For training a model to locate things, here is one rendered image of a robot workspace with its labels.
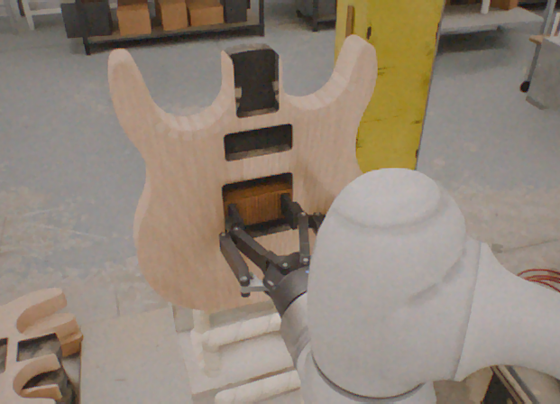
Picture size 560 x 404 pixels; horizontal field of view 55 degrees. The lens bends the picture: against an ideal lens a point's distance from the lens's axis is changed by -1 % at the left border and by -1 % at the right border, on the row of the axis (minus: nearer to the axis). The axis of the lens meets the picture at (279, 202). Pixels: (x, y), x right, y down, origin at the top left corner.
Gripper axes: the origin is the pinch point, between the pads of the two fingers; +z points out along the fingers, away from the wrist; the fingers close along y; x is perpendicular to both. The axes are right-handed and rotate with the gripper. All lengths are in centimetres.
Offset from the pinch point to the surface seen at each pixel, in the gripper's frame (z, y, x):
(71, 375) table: 27, -36, -55
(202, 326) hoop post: 15.7, -8.0, -37.3
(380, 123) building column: 100, 77, -48
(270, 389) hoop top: 0.0, 0.9, -40.7
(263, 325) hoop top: 7.8, 2.3, -32.6
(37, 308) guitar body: 38, -40, -43
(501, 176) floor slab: 172, 214, -144
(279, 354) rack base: 8.6, 5.5, -43.1
